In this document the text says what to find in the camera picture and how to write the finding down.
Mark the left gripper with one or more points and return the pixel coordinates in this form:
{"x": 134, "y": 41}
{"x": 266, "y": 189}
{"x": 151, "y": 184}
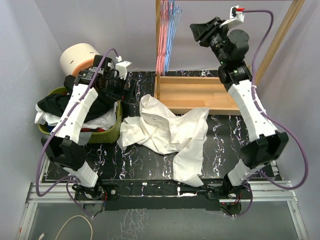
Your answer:
{"x": 127, "y": 96}

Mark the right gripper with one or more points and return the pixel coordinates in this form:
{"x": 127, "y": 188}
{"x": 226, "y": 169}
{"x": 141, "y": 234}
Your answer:
{"x": 201, "y": 31}

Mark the white shirt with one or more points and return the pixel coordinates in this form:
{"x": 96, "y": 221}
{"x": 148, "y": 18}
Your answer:
{"x": 163, "y": 132}

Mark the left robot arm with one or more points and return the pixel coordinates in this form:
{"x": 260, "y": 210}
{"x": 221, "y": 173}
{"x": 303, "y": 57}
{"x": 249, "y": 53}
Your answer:
{"x": 96, "y": 90}

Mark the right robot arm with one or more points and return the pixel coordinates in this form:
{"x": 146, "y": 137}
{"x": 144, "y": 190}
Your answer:
{"x": 266, "y": 143}

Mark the black garment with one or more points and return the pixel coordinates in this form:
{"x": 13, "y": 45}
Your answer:
{"x": 56, "y": 103}

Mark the blue hangers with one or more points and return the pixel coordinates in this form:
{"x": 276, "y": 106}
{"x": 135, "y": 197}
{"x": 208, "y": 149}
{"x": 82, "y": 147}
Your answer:
{"x": 174, "y": 15}

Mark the white clothes in basket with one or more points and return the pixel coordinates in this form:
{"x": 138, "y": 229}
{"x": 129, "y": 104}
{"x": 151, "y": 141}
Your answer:
{"x": 100, "y": 124}

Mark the green laundry basket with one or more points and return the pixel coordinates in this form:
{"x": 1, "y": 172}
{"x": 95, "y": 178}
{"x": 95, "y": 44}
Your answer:
{"x": 97, "y": 137}

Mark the pink hangers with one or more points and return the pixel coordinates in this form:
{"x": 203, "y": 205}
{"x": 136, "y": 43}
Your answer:
{"x": 162, "y": 28}

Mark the wooden clothes rack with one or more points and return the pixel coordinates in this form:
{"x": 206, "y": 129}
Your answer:
{"x": 184, "y": 93}

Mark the white cylindrical bin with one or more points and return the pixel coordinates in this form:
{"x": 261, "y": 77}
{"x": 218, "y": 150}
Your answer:
{"x": 77, "y": 58}

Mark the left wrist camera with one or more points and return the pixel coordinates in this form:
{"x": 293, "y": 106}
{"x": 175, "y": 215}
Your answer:
{"x": 122, "y": 66}

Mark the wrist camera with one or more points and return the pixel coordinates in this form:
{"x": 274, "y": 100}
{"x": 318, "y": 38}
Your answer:
{"x": 236, "y": 17}
{"x": 122, "y": 66}

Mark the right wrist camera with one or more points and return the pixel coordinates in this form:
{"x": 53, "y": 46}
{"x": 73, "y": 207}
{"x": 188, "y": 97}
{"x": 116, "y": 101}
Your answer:
{"x": 236, "y": 17}

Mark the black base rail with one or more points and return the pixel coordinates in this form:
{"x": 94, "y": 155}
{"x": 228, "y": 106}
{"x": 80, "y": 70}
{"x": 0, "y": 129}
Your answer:
{"x": 213, "y": 195}

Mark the aluminium frame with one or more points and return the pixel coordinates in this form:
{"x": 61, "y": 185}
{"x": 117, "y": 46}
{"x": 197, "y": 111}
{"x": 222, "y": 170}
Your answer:
{"x": 162, "y": 211}

